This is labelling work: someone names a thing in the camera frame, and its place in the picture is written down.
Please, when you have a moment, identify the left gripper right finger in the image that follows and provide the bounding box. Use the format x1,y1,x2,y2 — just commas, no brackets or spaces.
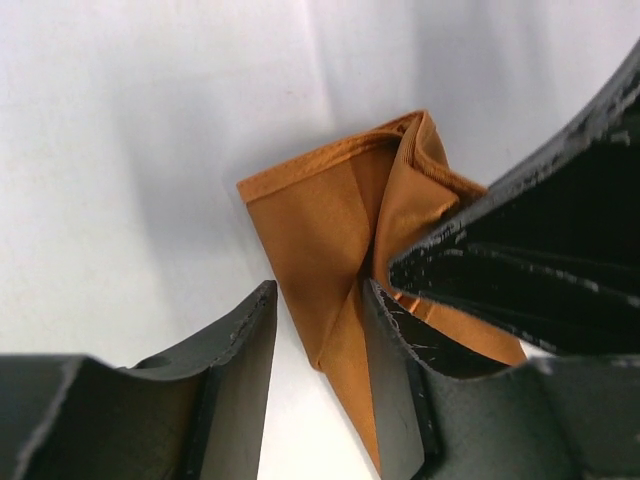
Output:
363,280,639,479

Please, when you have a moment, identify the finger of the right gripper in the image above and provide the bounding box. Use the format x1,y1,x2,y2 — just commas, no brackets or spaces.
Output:
389,243,639,355
389,47,639,280

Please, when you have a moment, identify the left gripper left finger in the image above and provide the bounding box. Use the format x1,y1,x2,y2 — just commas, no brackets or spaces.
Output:
1,281,278,479

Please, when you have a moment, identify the orange cloth napkin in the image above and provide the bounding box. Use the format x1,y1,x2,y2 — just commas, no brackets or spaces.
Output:
235,109,529,474

